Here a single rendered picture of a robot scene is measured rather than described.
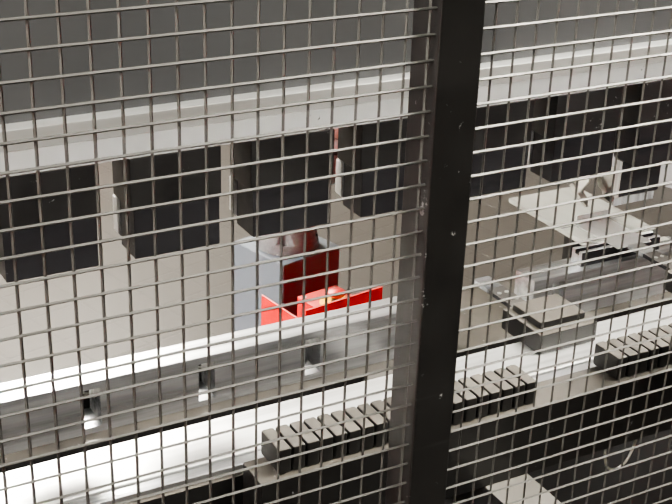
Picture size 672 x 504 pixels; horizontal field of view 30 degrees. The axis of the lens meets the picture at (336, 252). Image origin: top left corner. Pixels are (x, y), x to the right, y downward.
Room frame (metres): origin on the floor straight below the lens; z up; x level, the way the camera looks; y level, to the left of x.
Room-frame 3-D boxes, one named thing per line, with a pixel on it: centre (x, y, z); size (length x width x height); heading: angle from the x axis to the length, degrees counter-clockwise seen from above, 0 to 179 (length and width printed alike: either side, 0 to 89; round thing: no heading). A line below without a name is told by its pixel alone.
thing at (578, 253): (2.29, -0.56, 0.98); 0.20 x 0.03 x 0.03; 119
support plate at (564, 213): (2.43, -0.51, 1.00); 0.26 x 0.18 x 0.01; 29
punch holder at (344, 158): (2.02, -0.08, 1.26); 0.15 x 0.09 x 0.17; 119
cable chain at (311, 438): (1.58, -0.11, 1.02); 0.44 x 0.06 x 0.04; 119
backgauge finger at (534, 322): (1.98, -0.33, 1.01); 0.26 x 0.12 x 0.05; 29
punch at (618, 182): (2.30, -0.58, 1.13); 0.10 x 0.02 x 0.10; 119
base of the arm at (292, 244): (2.73, 0.12, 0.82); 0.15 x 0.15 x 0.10
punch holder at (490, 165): (2.12, -0.25, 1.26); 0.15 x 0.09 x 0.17; 119
